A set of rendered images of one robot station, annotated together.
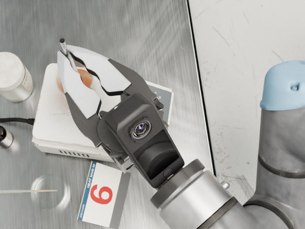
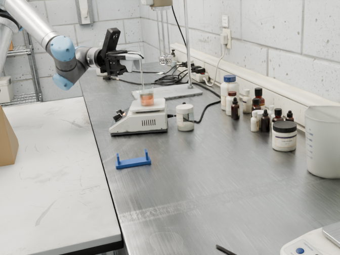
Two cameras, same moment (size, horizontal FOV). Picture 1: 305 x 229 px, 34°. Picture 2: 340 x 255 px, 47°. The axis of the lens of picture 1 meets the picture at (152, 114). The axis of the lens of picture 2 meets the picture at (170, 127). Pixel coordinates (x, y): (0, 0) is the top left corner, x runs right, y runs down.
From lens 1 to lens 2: 1.56 m
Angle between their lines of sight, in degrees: 86
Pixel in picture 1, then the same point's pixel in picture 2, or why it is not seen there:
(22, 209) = (170, 112)
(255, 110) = (70, 138)
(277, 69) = (68, 44)
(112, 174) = not seen: hidden behind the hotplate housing
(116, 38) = (139, 143)
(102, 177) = not seen: hidden behind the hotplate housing
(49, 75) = (162, 105)
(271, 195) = not seen: hidden behind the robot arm
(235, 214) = (86, 49)
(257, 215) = (79, 56)
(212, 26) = (87, 153)
